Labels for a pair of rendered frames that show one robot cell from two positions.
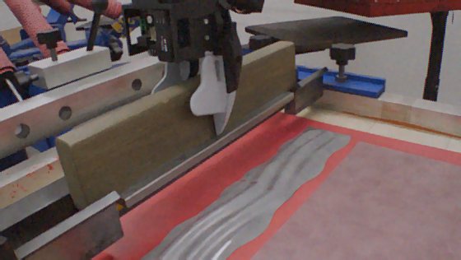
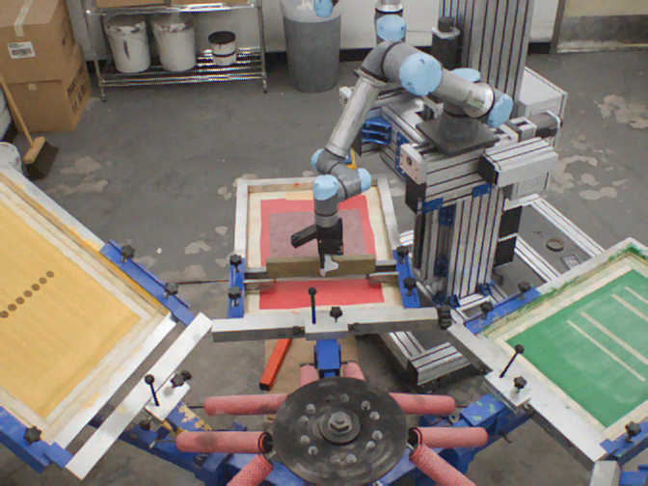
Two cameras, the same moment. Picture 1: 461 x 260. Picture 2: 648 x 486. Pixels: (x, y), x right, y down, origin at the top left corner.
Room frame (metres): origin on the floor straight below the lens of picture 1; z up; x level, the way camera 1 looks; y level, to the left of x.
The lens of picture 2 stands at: (1.63, 1.42, 2.66)
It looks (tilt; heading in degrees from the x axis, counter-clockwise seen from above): 39 degrees down; 228
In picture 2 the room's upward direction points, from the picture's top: 1 degrees counter-clockwise
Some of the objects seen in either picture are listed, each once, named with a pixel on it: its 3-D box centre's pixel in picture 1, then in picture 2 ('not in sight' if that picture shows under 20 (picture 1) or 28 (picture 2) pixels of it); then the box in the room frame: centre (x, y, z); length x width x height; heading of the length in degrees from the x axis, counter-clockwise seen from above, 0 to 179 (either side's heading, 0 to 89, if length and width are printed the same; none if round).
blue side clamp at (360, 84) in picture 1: (298, 87); (237, 292); (0.64, -0.13, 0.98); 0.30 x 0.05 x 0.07; 51
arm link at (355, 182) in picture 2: not in sight; (349, 181); (0.29, 0.03, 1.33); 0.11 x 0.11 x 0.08; 82
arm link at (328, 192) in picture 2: not in sight; (326, 195); (0.38, 0.04, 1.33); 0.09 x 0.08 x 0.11; 172
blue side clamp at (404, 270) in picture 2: not in sight; (405, 283); (0.21, 0.22, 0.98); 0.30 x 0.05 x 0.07; 51
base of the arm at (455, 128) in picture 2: not in sight; (458, 118); (-0.29, 0.00, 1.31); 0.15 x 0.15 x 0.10
